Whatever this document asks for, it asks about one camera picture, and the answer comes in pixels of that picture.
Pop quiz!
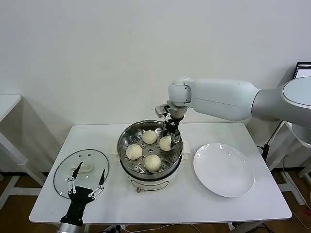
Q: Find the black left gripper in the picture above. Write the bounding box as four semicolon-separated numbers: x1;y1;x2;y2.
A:
60;162;106;224

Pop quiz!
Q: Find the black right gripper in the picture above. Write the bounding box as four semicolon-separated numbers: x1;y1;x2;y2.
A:
162;116;182;150

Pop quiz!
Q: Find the white steamed baozi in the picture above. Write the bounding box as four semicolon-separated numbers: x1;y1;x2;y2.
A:
159;135;173;151
126;144;143;161
142;130;158;144
145;154;162;172

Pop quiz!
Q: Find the round glass lid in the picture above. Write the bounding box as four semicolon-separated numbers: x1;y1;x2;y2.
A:
53;149;110;200

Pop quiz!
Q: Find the steel steamer basket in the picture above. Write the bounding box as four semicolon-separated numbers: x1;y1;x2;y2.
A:
110;119;192;179

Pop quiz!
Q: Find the cream electric cooker pot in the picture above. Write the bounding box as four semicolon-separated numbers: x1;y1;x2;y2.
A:
113;154;190;194

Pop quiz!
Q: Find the white power strip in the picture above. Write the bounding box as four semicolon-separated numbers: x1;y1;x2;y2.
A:
105;224;127;233

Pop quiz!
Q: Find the white round plate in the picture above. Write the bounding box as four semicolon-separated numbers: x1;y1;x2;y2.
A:
193;143;256;199

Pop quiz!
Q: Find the white empty side table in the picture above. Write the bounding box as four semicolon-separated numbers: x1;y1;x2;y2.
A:
0;94;48;211

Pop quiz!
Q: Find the white laptop side table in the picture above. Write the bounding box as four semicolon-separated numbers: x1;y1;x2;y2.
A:
267;121;311;207

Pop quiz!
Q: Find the grey open laptop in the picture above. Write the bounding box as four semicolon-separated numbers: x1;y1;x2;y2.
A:
295;62;311;80

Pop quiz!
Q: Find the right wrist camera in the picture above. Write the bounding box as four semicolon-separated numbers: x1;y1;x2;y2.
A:
155;104;172;117

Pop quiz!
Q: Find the black power adapter cable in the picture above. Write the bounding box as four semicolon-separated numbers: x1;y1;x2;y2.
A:
257;121;284;162

